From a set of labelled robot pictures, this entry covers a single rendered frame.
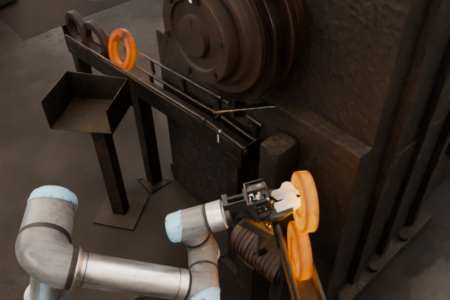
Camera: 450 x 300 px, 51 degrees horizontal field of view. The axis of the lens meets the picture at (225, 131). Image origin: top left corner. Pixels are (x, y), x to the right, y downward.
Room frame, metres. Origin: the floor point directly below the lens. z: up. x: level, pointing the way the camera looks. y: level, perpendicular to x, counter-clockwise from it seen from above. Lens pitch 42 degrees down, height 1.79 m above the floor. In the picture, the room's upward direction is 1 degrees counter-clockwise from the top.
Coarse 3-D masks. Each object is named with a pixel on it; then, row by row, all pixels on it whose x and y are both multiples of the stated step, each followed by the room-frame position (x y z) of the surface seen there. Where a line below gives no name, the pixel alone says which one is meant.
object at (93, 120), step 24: (72, 72) 1.57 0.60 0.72; (48, 96) 1.43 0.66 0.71; (72, 96) 1.57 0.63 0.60; (96, 96) 1.55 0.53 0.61; (120, 96) 1.43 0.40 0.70; (48, 120) 1.38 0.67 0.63; (72, 120) 1.42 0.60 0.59; (96, 120) 1.41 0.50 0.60; (120, 120) 1.40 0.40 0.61; (96, 144) 1.42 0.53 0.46; (120, 168) 1.46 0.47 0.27; (120, 192) 1.42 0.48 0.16; (96, 216) 1.40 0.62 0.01; (120, 216) 1.40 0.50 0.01
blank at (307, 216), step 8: (296, 176) 0.80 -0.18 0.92; (304, 176) 0.78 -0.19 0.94; (296, 184) 0.80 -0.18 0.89; (304, 184) 0.76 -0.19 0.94; (312, 184) 0.76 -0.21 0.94; (304, 192) 0.74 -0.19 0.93; (312, 192) 0.74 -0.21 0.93; (304, 200) 0.73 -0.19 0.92; (312, 200) 0.72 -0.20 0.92; (304, 208) 0.72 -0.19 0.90; (312, 208) 0.71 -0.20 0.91; (296, 216) 0.76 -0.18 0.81; (304, 216) 0.71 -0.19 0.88; (312, 216) 0.70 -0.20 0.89; (296, 224) 0.75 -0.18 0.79; (304, 224) 0.70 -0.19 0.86; (312, 224) 0.69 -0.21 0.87; (304, 232) 0.70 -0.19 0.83
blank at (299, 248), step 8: (288, 224) 0.79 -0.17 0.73; (288, 232) 0.79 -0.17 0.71; (296, 232) 0.73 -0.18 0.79; (288, 240) 0.78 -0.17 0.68; (296, 240) 0.71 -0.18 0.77; (304, 240) 0.70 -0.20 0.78; (288, 248) 0.77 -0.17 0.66; (296, 248) 0.70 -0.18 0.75; (304, 248) 0.69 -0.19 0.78; (296, 256) 0.73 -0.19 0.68; (304, 256) 0.67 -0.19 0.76; (296, 264) 0.68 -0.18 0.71; (304, 264) 0.66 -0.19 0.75; (312, 264) 0.66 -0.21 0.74; (296, 272) 0.68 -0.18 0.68; (304, 272) 0.65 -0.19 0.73
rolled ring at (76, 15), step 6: (72, 12) 2.05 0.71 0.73; (66, 18) 2.08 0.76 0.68; (72, 18) 2.03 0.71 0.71; (78, 18) 2.01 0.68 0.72; (66, 24) 2.10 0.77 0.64; (72, 24) 2.10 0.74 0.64; (78, 24) 1.99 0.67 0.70; (72, 30) 2.09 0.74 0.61; (72, 36) 2.07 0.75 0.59; (78, 36) 2.07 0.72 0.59; (84, 42) 1.97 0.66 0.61
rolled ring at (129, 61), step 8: (112, 32) 1.84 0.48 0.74; (120, 32) 1.80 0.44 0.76; (128, 32) 1.79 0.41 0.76; (112, 40) 1.83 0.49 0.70; (128, 40) 1.75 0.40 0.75; (112, 48) 1.82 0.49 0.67; (128, 48) 1.73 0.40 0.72; (112, 56) 1.80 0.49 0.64; (128, 56) 1.72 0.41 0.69; (120, 64) 1.74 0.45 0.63; (128, 64) 1.71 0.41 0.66
